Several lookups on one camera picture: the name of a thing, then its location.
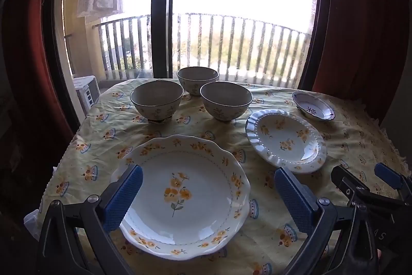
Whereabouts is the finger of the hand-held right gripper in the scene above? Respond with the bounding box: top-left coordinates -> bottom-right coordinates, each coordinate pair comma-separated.
375,162 -> 412,200
331,165 -> 371,206

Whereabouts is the white outdoor appliance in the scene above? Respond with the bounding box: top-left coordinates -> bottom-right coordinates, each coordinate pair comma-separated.
72,75 -> 101,116

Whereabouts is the small blue-patterned dish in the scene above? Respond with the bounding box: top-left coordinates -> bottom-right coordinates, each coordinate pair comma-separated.
291,91 -> 336,121

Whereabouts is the large scalloped yellow-flower plate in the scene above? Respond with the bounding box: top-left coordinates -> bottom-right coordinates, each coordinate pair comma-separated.
109,134 -> 252,261

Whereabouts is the ribbed white yellow-flower plate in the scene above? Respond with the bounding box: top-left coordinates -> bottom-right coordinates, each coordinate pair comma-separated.
245,109 -> 328,174

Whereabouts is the balcony railing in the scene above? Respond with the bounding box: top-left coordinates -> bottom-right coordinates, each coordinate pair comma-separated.
92,12 -> 311,79

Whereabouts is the red curtain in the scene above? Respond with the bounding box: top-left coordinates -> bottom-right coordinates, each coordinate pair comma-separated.
311,0 -> 412,121
0,0 -> 81,198

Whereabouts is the white plastic bag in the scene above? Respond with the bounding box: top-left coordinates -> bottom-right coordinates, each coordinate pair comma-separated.
24,207 -> 44,237

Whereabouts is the dark window frame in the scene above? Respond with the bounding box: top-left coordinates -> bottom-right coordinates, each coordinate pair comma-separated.
42,0 -> 342,92

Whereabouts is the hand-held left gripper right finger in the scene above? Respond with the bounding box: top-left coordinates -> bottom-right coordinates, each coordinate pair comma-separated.
273,167 -> 380,275

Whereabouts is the yellow printed tablecloth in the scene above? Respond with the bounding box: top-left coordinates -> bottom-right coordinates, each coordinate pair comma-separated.
35,78 -> 412,275

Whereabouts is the floral ceramic bowl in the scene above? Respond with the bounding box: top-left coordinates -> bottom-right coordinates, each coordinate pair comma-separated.
200,81 -> 253,122
176,66 -> 220,97
130,79 -> 184,124

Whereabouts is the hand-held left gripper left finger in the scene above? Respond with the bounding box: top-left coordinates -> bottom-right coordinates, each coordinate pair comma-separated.
37,164 -> 144,275

